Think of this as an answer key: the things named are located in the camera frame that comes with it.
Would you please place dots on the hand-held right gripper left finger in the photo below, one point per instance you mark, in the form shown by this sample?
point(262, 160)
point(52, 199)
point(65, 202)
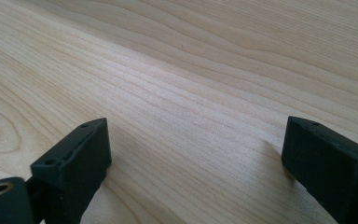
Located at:
point(71, 168)

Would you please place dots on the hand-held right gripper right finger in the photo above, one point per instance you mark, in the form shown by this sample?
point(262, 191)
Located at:
point(329, 161)

